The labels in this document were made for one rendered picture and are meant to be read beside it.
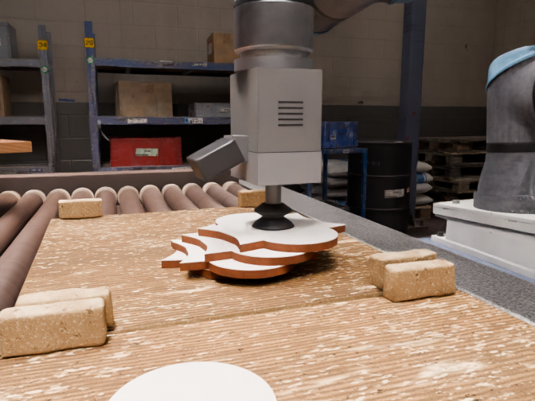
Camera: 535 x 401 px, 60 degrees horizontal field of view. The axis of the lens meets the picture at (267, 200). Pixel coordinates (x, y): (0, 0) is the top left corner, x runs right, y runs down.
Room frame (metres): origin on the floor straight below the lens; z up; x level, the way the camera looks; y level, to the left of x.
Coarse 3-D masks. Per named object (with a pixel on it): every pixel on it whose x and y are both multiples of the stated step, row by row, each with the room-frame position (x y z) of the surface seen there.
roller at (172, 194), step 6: (168, 186) 1.09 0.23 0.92; (174, 186) 1.09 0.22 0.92; (162, 192) 1.08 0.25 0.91; (168, 192) 1.04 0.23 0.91; (174, 192) 1.01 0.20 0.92; (180, 192) 1.02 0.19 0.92; (168, 198) 1.00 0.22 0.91; (174, 198) 0.95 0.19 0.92; (180, 198) 0.93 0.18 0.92; (186, 198) 0.93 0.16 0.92; (168, 204) 1.01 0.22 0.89; (174, 204) 0.91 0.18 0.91; (180, 204) 0.88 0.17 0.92; (186, 204) 0.85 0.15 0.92; (192, 204) 0.86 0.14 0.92; (174, 210) 0.89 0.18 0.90
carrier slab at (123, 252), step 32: (64, 224) 0.61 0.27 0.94; (96, 224) 0.61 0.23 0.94; (128, 224) 0.61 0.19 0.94; (160, 224) 0.61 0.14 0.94; (192, 224) 0.61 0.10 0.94; (64, 256) 0.47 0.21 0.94; (96, 256) 0.47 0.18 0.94; (128, 256) 0.47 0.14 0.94; (160, 256) 0.47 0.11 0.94; (320, 256) 0.47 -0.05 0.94; (352, 256) 0.47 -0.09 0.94; (32, 288) 0.37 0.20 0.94; (64, 288) 0.37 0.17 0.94; (128, 288) 0.37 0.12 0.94; (160, 288) 0.37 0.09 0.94; (192, 288) 0.37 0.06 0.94; (224, 288) 0.37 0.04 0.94; (256, 288) 0.37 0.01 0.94; (288, 288) 0.37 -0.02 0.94; (320, 288) 0.37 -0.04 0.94; (352, 288) 0.37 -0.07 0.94; (128, 320) 0.31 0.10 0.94; (160, 320) 0.31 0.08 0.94; (192, 320) 0.31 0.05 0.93
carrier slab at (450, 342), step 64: (256, 320) 0.31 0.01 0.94; (320, 320) 0.31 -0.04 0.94; (384, 320) 0.31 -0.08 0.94; (448, 320) 0.31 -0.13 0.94; (512, 320) 0.31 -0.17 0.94; (0, 384) 0.23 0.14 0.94; (64, 384) 0.23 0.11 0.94; (320, 384) 0.23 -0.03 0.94; (384, 384) 0.23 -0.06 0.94; (448, 384) 0.23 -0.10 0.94; (512, 384) 0.23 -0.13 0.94
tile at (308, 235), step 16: (224, 224) 0.47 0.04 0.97; (240, 224) 0.47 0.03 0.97; (304, 224) 0.47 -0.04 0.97; (320, 224) 0.47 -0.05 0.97; (336, 224) 0.47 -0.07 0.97; (240, 240) 0.40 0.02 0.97; (256, 240) 0.40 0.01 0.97; (272, 240) 0.40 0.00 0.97; (288, 240) 0.40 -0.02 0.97; (304, 240) 0.40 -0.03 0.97; (320, 240) 0.40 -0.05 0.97; (336, 240) 0.42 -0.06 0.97
